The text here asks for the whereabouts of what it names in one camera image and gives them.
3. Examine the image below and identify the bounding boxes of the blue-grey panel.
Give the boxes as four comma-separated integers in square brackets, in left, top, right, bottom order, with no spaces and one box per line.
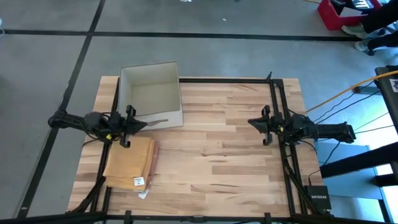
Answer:
[317,141,386,200]

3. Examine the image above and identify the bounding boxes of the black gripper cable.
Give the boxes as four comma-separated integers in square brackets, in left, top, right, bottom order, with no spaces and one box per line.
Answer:
[300,139,318,156]
[82,133,109,147]

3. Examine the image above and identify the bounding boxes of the yellow cable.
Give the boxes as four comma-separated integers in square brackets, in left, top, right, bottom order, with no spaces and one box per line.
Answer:
[306,70,398,113]

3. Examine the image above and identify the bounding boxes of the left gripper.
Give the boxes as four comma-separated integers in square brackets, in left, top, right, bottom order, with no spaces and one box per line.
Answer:
[108,105,148,149]

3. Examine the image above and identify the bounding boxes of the red plastic bin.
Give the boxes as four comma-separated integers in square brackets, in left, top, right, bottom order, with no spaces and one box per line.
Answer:
[317,0,385,31]

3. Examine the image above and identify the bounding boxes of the yellow towel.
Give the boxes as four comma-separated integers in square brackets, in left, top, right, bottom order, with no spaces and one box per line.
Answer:
[102,136,155,192]

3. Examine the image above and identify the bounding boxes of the black keyboard device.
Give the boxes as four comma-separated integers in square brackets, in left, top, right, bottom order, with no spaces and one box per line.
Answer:
[329,0,377,10]

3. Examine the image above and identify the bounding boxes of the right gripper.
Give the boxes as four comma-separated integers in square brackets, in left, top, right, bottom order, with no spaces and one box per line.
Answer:
[248,105,285,146]

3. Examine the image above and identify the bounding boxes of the grey power strip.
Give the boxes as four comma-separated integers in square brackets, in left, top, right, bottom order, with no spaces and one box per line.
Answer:
[354,86,381,95]

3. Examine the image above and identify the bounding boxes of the person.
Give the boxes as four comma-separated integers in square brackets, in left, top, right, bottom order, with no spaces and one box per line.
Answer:
[341,0,398,57]

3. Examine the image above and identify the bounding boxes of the black table frame rails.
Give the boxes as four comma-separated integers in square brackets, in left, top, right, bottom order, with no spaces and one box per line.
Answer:
[67,72,312,218]

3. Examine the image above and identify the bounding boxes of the black Netgear switch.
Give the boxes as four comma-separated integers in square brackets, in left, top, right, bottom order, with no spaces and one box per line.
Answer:
[306,185,332,211]

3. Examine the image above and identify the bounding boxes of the black rig crossbar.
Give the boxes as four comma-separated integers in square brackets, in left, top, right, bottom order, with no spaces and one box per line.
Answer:
[0,211,398,224]

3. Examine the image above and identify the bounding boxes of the beige fabric storage box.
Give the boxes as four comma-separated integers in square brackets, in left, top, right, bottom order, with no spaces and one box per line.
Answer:
[118,61,184,131]

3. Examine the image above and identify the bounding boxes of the black desk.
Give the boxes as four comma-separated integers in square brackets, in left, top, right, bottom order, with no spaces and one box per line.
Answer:
[374,64,398,131]

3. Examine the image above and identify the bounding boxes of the black metal beam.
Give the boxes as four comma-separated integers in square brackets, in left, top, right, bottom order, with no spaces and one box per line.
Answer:
[319,141,398,180]

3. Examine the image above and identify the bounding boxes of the black floor cable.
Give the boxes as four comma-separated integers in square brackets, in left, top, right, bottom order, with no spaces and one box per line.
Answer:
[313,90,382,124]
[354,124,396,135]
[354,111,391,131]

